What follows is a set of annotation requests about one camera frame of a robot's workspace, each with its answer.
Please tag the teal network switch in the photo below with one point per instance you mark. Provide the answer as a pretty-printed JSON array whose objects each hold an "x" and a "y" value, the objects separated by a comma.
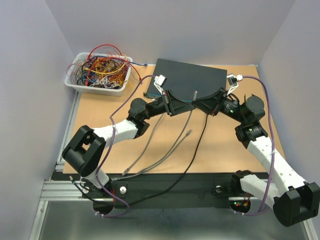
[{"x": 183, "y": 79}]

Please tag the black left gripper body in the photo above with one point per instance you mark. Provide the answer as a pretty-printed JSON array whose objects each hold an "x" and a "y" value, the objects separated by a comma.
[{"x": 157, "y": 107}]

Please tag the aluminium frame rail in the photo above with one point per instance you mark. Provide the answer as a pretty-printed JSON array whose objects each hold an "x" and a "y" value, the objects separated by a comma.
[{"x": 57, "y": 190}]

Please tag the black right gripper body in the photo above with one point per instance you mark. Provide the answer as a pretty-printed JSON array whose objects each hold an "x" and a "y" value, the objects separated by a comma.
[{"x": 229, "y": 107}]

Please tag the grey ethernet cable short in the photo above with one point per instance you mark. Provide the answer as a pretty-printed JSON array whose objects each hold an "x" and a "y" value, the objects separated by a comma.
[{"x": 169, "y": 152}]

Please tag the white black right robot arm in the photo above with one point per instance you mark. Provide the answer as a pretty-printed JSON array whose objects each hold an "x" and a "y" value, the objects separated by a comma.
[{"x": 290, "y": 196}]

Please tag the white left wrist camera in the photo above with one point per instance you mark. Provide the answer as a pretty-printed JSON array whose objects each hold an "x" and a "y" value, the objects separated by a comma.
[{"x": 159, "y": 82}]

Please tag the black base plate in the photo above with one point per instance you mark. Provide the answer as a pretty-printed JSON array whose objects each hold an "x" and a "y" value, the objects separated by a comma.
[{"x": 195, "y": 190}]

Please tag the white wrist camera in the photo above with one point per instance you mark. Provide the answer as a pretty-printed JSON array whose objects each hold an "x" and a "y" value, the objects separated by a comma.
[
  {"x": 233, "y": 81},
  {"x": 159, "y": 82}
]

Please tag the white plastic basket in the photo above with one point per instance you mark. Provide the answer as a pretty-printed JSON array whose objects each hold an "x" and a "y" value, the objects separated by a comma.
[{"x": 97, "y": 73}]

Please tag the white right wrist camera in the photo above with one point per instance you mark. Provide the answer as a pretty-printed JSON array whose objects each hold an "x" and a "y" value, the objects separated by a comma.
[{"x": 233, "y": 81}]

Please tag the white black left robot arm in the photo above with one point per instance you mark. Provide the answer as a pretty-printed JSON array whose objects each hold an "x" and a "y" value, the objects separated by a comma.
[{"x": 84, "y": 151}]

